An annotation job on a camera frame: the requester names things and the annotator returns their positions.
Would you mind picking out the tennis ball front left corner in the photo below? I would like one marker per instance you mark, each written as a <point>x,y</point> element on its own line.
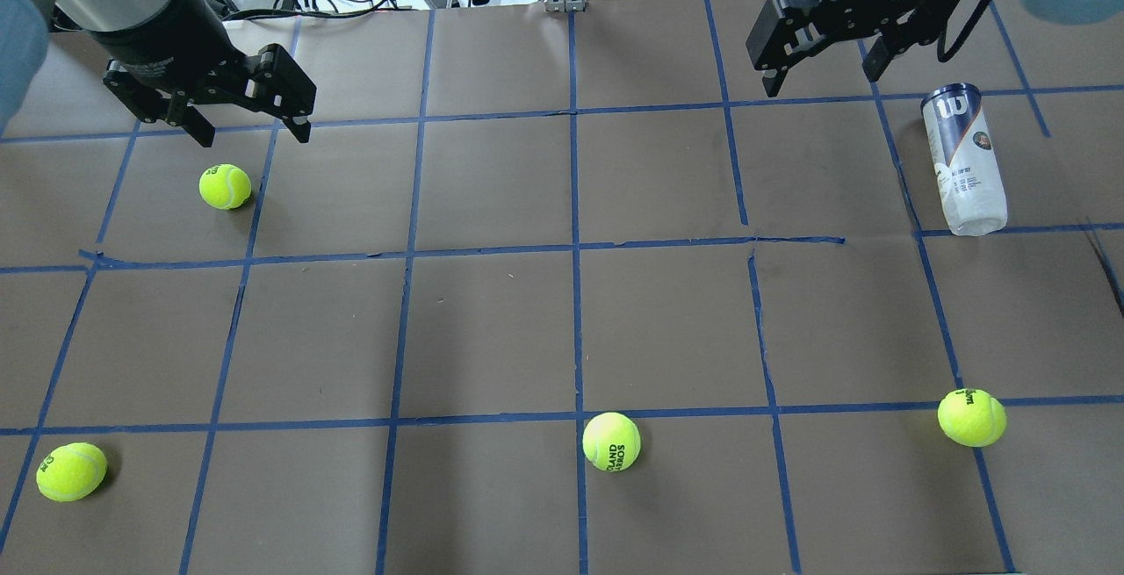
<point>71,472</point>

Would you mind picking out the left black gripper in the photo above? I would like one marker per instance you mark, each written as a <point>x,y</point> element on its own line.
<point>178,33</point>

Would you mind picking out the Wilson tennis ball can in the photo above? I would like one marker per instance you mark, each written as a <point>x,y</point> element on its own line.
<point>972,196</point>

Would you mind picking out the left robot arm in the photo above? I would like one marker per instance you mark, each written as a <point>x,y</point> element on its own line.
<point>26,26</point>

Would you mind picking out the tennis ball Roland Garros centre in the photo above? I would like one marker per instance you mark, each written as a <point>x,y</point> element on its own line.
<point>611,442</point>

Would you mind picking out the tennis ball Wilson right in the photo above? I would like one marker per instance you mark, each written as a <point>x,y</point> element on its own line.
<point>972,417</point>

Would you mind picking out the tennis ball near left gripper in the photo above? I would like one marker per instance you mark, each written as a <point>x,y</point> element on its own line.
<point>224,187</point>

